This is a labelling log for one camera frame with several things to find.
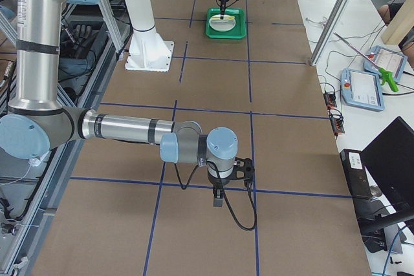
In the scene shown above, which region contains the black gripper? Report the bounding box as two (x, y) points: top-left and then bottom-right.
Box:
(208, 171), (236, 207)
(217, 0), (229, 19)

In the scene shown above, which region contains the black connector block right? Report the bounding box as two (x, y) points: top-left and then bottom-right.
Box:
(330, 118), (345, 136)

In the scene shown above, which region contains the wooden beam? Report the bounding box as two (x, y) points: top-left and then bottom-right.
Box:
(378, 0), (413, 45)

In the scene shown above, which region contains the green plastic tray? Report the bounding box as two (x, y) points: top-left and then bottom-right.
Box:
(205, 8), (246, 39)

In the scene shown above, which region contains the black connector block left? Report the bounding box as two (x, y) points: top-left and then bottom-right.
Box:
(323, 92), (337, 109)

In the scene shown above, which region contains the black laptop screen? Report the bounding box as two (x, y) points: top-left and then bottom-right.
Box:
(360, 116), (413, 234)

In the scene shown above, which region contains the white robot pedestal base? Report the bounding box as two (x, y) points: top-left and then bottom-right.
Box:
(125, 0), (174, 72)

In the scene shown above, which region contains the aluminium frame post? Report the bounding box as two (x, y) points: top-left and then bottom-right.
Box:
(310, 0), (350, 66)

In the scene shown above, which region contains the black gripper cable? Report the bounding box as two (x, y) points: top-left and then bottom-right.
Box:
(173, 161), (258, 232)

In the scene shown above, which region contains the black box with label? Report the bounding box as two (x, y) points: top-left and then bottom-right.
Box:
(340, 149), (371, 200)

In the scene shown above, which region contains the blue teach pendant far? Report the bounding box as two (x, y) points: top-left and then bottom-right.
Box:
(368, 45), (408, 82)

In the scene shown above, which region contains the green handled grabber tool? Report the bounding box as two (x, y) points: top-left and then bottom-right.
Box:
(334, 32), (398, 92)

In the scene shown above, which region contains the yellow plastic spoon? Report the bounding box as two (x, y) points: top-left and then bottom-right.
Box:
(210, 14), (235, 21)

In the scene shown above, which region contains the black connector block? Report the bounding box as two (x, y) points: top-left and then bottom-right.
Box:
(323, 92), (337, 109)
(330, 118), (345, 136)

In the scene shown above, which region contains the blue teach pendant near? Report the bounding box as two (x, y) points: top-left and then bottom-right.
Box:
(340, 69), (385, 111)

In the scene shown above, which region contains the blue teach pendant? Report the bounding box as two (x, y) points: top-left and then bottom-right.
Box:
(368, 45), (408, 82)
(340, 69), (385, 111)

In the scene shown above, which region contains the white round plate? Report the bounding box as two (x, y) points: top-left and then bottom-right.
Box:
(208, 17), (236, 32)

